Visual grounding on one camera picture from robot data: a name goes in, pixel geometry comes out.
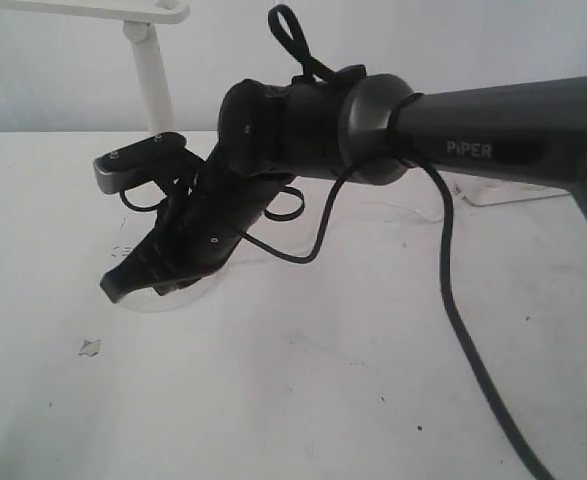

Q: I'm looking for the white desk lamp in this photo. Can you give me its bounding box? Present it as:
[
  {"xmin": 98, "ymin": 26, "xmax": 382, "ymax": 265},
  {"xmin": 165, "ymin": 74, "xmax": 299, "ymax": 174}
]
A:
[{"xmin": 0, "ymin": 1, "xmax": 222, "ymax": 313}]

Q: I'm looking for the black camera cable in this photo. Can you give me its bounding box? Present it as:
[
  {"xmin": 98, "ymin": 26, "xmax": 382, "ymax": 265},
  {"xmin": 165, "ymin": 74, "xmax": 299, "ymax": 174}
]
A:
[{"xmin": 120, "ymin": 4, "xmax": 559, "ymax": 480}]

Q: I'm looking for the white power strip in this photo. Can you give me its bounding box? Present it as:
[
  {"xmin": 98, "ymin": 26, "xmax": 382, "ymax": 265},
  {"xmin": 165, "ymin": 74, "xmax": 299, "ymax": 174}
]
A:
[{"xmin": 454, "ymin": 178, "xmax": 569, "ymax": 207}]

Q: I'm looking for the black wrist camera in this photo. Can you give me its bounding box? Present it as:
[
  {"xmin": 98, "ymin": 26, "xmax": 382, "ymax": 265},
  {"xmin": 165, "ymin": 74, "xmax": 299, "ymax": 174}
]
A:
[{"xmin": 93, "ymin": 132, "xmax": 186, "ymax": 195}]

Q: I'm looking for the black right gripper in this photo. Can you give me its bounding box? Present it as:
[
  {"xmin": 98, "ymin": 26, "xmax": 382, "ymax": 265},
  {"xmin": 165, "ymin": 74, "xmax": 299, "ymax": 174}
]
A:
[{"xmin": 98, "ymin": 78, "xmax": 294, "ymax": 304}]

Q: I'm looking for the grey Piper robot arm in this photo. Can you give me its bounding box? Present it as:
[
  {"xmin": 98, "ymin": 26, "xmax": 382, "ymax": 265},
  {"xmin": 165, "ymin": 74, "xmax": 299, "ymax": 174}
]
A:
[{"xmin": 94, "ymin": 74, "xmax": 587, "ymax": 302}]

